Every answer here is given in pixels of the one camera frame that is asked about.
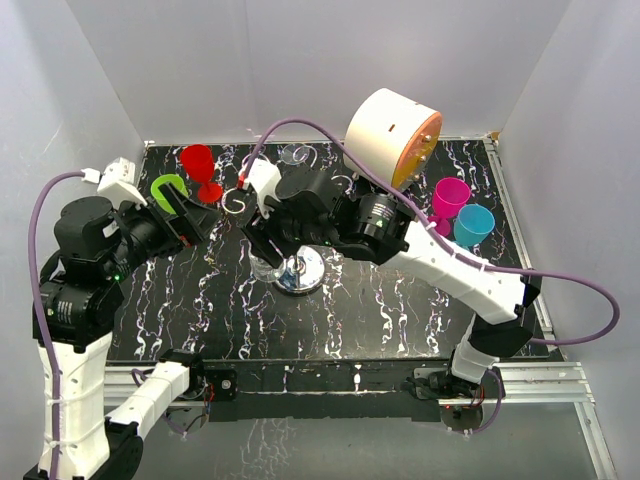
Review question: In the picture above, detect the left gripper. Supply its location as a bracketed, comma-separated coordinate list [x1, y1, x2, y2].
[103, 180, 221, 279]

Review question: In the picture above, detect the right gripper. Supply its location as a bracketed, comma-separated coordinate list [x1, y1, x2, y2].
[242, 188, 335, 267]

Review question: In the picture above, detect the clear tumbler glass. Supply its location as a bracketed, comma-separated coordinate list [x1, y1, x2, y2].
[249, 253, 283, 283]

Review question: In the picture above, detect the green wine glass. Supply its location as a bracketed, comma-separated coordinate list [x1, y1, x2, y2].
[149, 173, 191, 214]

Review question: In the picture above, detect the red wine glass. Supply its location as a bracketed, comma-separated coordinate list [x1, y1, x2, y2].
[179, 144, 223, 204]

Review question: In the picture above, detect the clear champagne flute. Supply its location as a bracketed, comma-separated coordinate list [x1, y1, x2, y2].
[280, 143, 310, 165]

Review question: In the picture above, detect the pink wine glass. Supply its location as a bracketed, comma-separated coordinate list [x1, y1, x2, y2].
[428, 177, 471, 237]

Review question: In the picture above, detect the cyan wine glass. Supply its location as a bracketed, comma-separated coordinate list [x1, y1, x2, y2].
[453, 204, 495, 249]

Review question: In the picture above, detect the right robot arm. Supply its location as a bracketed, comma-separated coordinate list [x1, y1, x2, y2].
[243, 163, 541, 398]

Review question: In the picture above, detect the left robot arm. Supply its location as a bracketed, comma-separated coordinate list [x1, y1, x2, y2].
[27, 184, 220, 479]

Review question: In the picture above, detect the chrome wine glass rack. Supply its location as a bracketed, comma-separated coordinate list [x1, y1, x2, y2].
[222, 143, 358, 295]

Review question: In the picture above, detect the white cylindrical stool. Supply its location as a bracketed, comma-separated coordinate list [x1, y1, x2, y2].
[344, 88, 443, 191]

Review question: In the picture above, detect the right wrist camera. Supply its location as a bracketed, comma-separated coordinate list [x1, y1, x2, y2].
[237, 159, 281, 219]

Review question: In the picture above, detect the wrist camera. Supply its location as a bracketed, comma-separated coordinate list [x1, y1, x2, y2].
[97, 157, 148, 210]
[237, 159, 281, 219]

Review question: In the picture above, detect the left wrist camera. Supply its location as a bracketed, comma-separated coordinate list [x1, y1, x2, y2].
[97, 157, 148, 210]

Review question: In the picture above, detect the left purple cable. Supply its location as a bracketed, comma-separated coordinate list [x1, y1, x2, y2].
[27, 169, 104, 480]

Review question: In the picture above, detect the black base frame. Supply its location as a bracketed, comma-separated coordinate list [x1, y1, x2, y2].
[170, 359, 505, 422]

